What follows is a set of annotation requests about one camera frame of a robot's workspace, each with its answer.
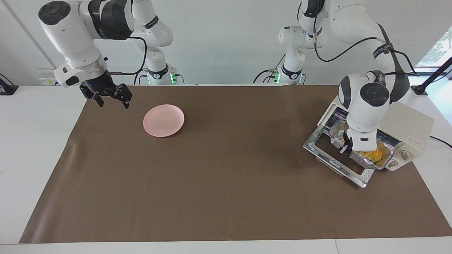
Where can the round oven knob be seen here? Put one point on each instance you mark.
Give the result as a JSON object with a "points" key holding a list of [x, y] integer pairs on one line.
{"points": [[405, 154], [393, 163]]}

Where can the brown table mat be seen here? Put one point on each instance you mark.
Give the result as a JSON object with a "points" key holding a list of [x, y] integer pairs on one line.
{"points": [[229, 194]]}

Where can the window with green view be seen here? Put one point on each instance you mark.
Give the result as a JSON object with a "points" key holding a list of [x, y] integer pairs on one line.
{"points": [[441, 46]]}

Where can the silver glass oven door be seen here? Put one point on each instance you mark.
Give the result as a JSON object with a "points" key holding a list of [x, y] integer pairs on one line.
{"points": [[335, 158]]}

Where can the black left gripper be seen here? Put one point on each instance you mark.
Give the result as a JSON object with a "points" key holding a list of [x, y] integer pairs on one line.
{"points": [[346, 146]]}

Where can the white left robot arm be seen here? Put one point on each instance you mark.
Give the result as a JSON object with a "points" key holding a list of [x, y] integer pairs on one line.
{"points": [[367, 98]]}

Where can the aluminium foil tray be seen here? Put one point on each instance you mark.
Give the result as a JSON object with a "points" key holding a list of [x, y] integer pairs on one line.
{"points": [[367, 164]]}

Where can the sliced yellow bread loaf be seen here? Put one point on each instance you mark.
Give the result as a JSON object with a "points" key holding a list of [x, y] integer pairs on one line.
{"points": [[376, 155]]}

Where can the white wall socket box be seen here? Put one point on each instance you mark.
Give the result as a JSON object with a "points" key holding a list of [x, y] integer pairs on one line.
{"points": [[46, 82]]}

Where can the cream toaster oven body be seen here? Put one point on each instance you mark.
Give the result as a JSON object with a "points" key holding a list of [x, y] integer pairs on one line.
{"points": [[413, 123]]}

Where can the pink round plate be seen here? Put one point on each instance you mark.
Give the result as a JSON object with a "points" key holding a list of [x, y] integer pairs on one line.
{"points": [[163, 120]]}

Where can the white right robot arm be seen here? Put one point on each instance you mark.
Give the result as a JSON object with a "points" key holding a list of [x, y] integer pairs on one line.
{"points": [[70, 31]]}

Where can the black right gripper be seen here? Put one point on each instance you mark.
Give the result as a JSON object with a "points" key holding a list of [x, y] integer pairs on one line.
{"points": [[104, 86]]}

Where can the small black clamp mount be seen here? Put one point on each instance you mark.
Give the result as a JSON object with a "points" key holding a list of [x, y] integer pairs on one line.
{"points": [[7, 89]]}

